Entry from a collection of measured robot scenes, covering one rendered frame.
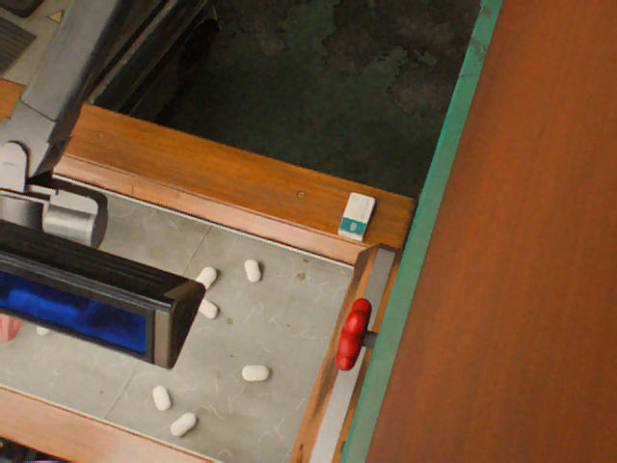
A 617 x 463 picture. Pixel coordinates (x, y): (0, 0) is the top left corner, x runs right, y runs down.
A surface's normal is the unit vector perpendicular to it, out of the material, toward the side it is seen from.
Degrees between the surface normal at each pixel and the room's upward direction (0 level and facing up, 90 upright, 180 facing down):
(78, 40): 40
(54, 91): 34
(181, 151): 0
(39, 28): 0
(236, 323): 0
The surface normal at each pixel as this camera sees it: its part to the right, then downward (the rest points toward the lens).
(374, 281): -0.02, -0.39
